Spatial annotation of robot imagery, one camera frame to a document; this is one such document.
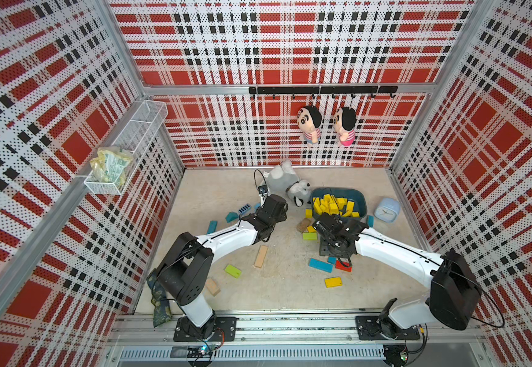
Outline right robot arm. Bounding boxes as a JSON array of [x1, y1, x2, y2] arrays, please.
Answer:
[[313, 213, 482, 339]]

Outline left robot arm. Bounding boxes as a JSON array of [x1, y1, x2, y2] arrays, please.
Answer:
[[148, 194, 288, 340]]

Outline blue striped block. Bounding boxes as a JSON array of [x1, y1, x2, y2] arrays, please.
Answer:
[[238, 204, 252, 216]]

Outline red rectangular block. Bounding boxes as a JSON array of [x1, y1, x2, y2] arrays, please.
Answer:
[[335, 261, 353, 272]]

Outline lime green block centre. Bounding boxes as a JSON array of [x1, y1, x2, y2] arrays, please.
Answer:
[[302, 232, 318, 241]]

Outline lime green block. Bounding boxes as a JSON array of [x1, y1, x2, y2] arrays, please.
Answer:
[[302, 232, 318, 241], [224, 265, 242, 278]]

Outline dark brown wood block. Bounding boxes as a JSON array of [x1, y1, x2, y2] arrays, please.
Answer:
[[296, 218, 311, 233]]

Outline long teal block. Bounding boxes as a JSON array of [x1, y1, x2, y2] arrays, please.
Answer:
[[308, 258, 333, 273]]

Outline grey husky plush toy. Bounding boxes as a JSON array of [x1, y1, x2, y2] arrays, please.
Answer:
[[264, 160, 312, 207]]

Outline dark teal plastic bin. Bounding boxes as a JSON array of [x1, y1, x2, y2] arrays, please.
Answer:
[[311, 187, 368, 221]]

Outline teal triangular block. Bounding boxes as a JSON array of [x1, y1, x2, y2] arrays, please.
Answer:
[[226, 212, 238, 223]]

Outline yellow block front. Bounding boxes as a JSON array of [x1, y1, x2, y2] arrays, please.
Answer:
[[324, 277, 342, 288]]

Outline long natural wood block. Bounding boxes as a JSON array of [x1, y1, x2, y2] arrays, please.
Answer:
[[254, 246, 268, 269]]

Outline light blue alarm clock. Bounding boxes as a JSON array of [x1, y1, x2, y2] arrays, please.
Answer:
[[374, 197, 401, 223]]

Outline teal flat block left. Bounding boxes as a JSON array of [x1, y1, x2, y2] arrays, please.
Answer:
[[206, 220, 218, 234]]

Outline lime green block left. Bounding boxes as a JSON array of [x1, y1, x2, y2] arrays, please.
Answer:
[[224, 265, 242, 278]]

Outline natural wood cube block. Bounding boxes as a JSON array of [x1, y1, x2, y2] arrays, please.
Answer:
[[205, 278, 221, 297]]

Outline left hanging cartoon doll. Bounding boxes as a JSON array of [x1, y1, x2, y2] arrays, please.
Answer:
[[297, 106, 322, 146]]

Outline hanging cartoon doll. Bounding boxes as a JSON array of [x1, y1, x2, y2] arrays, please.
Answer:
[[333, 107, 356, 147], [297, 106, 322, 146]]

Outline right hanging cartoon doll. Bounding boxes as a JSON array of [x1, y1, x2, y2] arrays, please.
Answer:
[[333, 107, 356, 147]]

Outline dark patterned cloth bag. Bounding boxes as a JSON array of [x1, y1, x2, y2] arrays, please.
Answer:
[[146, 269, 173, 328]]

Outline yellow-green snack packet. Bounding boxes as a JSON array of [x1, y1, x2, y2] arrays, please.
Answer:
[[90, 146, 133, 186]]

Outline black hook rail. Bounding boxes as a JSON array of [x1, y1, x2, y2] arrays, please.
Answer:
[[249, 85, 398, 96]]

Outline white wire wall basket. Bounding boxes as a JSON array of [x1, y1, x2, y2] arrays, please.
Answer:
[[85, 100, 168, 196]]

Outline metal linear rail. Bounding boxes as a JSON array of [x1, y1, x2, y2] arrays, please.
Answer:
[[101, 310, 495, 366]]

